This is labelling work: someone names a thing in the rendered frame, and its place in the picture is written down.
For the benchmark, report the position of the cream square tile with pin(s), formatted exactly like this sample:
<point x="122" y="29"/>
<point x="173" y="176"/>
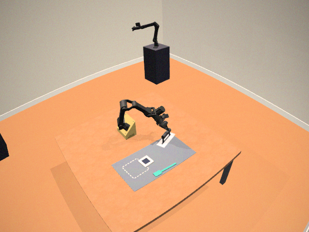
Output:
<point x="145" y="161"/>

